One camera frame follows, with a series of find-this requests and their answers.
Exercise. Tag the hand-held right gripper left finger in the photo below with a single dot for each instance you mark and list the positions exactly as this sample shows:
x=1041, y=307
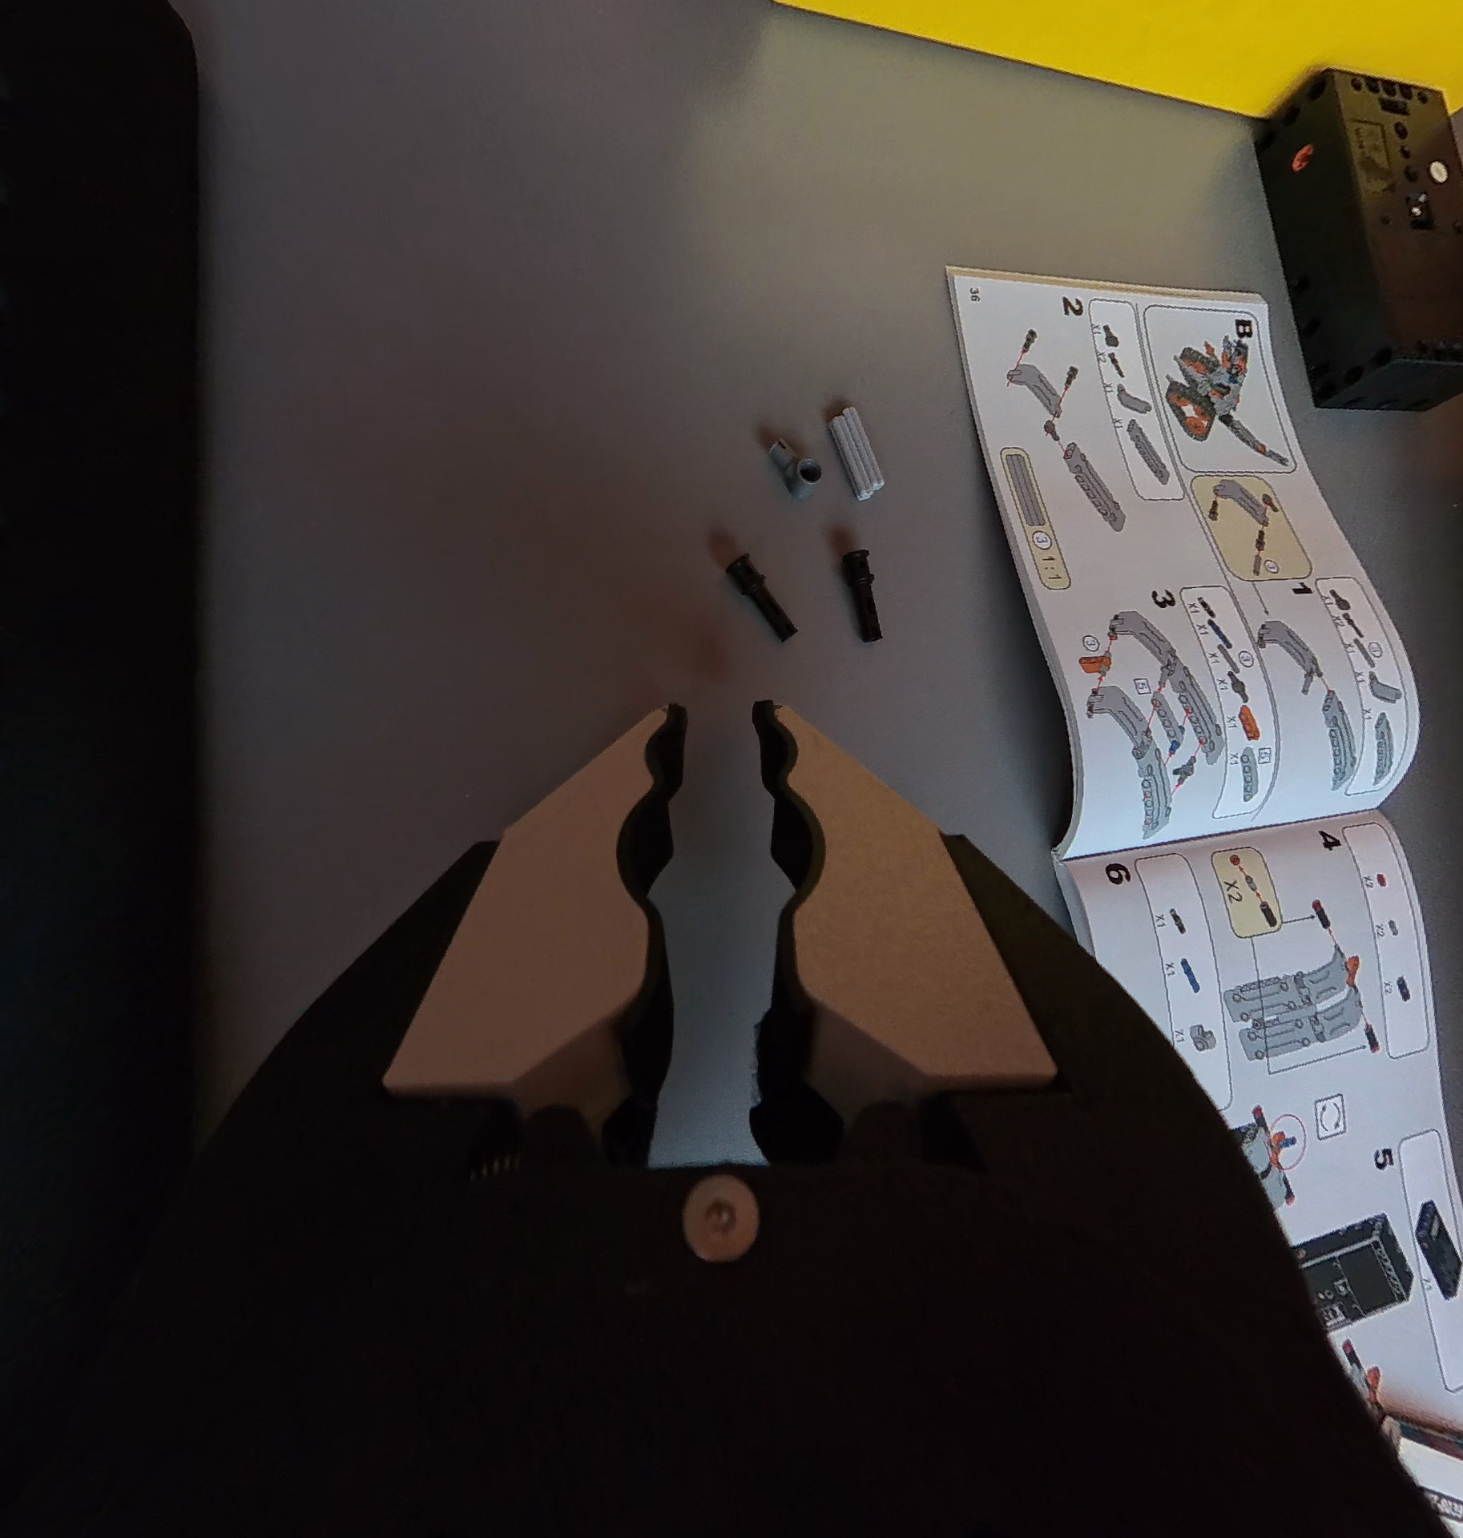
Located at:
x=528, y=961

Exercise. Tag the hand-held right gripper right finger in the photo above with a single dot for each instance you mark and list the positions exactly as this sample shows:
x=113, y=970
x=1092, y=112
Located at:
x=912, y=961

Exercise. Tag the black long pin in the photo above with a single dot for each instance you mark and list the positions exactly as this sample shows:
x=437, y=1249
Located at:
x=762, y=597
x=864, y=592

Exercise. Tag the light grey axle brick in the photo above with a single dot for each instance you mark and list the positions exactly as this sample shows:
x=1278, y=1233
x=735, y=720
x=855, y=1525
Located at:
x=858, y=453

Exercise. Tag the small grey connector brick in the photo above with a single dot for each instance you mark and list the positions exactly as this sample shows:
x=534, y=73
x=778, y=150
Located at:
x=792, y=464

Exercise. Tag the black battery box brick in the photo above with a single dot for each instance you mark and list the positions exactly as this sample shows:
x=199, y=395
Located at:
x=1380, y=264

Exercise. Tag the yellow plastic bin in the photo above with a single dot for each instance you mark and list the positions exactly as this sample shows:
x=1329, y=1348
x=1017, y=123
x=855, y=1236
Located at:
x=1105, y=35

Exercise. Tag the grey desk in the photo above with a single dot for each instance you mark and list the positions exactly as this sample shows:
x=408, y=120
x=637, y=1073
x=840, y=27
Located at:
x=443, y=360

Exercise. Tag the white instruction booklet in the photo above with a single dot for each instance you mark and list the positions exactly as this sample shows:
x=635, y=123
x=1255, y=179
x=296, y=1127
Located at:
x=1009, y=539

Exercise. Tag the grey sticker sheet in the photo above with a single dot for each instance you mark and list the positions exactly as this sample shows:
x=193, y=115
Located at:
x=1453, y=1489

